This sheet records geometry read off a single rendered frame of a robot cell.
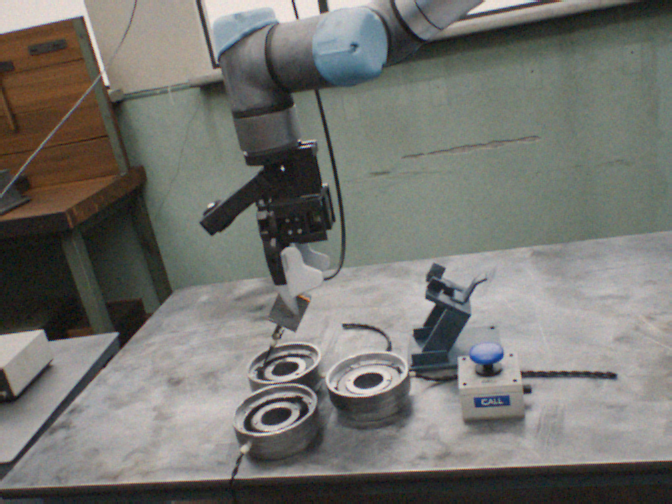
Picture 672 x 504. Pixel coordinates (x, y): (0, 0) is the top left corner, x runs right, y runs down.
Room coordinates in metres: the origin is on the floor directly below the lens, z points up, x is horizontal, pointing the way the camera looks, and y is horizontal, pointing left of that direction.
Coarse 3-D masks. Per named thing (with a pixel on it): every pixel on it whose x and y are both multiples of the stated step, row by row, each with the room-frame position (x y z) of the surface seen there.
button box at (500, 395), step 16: (464, 368) 0.68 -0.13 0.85; (480, 368) 0.67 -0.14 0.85; (496, 368) 0.66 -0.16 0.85; (512, 368) 0.66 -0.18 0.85; (464, 384) 0.65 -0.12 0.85; (480, 384) 0.65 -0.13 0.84; (496, 384) 0.64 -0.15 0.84; (512, 384) 0.63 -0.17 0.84; (528, 384) 0.66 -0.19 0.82; (464, 400) 0.65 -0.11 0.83; (480, 400) 0.64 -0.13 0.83; (496, 400) 0.64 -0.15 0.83; (512, 400) 0.63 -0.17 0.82; (464, 416) 0.65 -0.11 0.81; (480, 416) 0.64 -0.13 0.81; (496, 416) 0.64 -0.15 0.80; (512, 416) 0.63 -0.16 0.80
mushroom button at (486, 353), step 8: (480, 344) 0.68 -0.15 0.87; (488, 344) 0.68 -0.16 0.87; (496, 344) 0.68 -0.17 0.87; (472, 352) 0.67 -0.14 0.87; (480, 352) 0.66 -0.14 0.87; (488, 352) 0.66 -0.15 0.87; (496, 352) 0.66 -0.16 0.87; (472, 360) 0.66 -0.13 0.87; (480, 360) 0.66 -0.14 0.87; (488, 360) 0.65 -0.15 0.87; (496, 360) 0.65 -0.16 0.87; (488, 368) 0.67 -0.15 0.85
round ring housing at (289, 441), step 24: (288, 384) 0.74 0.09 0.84; (240, 408) 0.71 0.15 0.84; (264, 408) 0.71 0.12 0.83; (288, 408) 0.70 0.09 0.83; (312, 408) 0.67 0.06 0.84; (240, 432) 0.66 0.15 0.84; (288, 432) 0.64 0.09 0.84; (312, 432) 0.66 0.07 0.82; (264, 456) 0.65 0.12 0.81; (288, 456) 0.65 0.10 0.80
